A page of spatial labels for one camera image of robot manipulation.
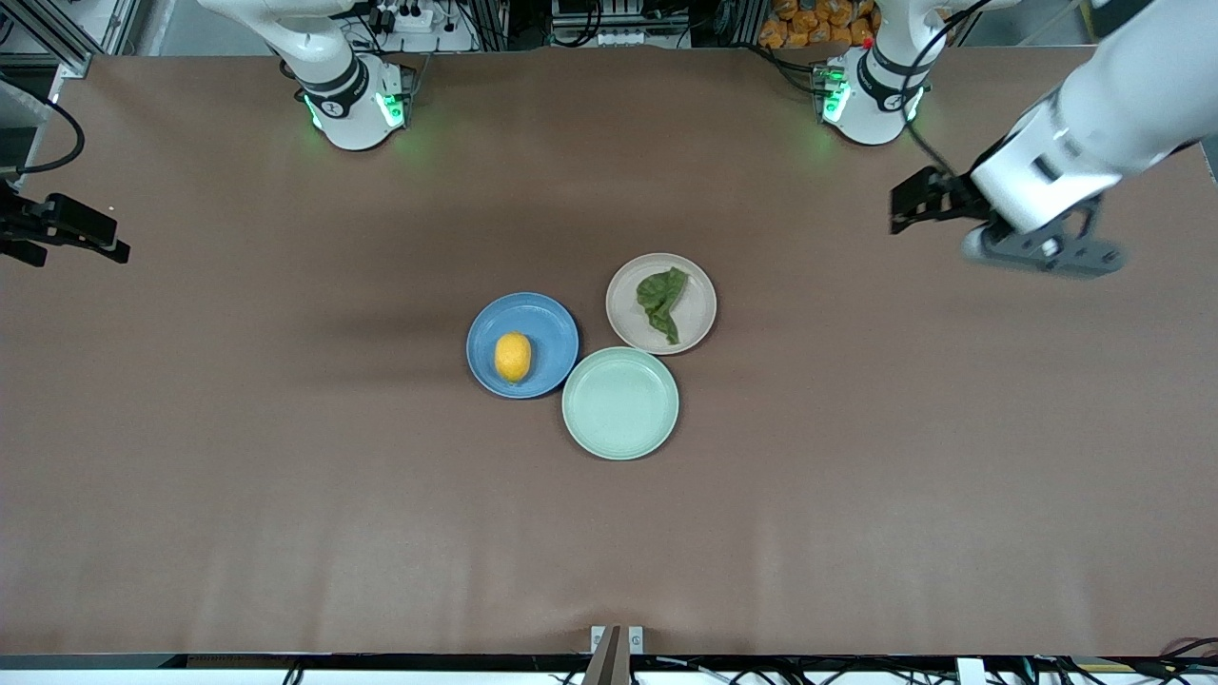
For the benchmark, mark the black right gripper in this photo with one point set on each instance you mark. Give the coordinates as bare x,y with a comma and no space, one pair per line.
29,225

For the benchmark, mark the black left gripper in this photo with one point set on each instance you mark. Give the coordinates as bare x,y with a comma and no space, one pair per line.
954,196

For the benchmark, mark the green lettuce leaf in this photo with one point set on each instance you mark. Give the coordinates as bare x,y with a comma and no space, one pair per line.
661,295

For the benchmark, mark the yellow lemon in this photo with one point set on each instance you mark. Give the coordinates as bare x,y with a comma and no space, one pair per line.
513,358

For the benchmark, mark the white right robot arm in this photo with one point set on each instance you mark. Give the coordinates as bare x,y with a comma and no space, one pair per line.
333,67

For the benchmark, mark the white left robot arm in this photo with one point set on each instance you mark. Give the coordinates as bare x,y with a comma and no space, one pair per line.
1094,124

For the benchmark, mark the bag of orange items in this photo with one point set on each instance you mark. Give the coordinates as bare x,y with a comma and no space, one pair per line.
809,24

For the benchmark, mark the beige plate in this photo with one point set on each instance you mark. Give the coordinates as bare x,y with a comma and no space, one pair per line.
701,304

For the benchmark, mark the black and white electronics rack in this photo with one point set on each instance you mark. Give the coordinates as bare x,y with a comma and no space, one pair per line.
618,24

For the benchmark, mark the light green plate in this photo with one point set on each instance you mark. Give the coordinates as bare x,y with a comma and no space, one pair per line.
620,403

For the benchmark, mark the blue plate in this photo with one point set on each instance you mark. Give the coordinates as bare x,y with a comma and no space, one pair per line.
547,323

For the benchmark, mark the white power strip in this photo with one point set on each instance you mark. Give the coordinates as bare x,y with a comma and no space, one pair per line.
404,19

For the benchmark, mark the small white box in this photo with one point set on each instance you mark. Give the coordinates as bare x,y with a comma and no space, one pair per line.
971,672

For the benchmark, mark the black left camera bracket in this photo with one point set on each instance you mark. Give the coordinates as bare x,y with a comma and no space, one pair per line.
1080,243

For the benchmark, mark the aluminium frame profile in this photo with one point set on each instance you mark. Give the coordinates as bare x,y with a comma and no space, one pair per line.
76,38

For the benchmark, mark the metal mounting bracket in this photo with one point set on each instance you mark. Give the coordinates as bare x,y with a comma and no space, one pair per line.
598,637

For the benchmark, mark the brown camera mast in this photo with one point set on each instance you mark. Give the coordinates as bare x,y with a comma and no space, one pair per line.
609,661

